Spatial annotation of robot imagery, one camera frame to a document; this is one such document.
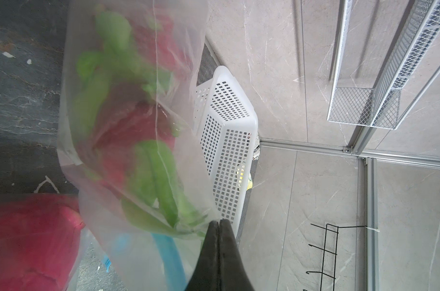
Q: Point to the yellow crumpled snack packet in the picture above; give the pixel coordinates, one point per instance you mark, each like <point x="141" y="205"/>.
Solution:
<point x="248" y="182"/>

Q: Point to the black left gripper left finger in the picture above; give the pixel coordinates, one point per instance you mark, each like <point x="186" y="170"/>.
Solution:
<point x="206" y="273"/>

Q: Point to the black wire hook rack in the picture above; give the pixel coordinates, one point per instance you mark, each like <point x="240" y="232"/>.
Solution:
<point x="329" y="252"/>

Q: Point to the clear zip-top bag blue seal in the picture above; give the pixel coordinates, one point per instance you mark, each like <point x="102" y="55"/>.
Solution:
<point x="144" y="261"/>

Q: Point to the pink dragon fruit in bag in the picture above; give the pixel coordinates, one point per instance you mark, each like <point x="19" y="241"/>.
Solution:
<point x="125" y="145"/>

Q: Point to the white wire mesh wall shelf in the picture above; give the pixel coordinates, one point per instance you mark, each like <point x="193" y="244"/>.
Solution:
<point x="378" y="107"/>

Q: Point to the pink dragon fruit green scales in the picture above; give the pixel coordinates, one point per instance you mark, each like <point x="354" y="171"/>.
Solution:
<point x="145" y="54"/>

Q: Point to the white perforated plastic basket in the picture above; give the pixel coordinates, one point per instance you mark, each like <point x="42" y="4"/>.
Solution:
<point x="227" y="126"/>

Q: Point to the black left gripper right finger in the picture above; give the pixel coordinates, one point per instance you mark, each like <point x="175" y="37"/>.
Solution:
<point x="232" y="275"/>

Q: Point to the pink dragon fruit upper near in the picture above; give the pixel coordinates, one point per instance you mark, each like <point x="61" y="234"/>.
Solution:
<point x="30" y="243"/>

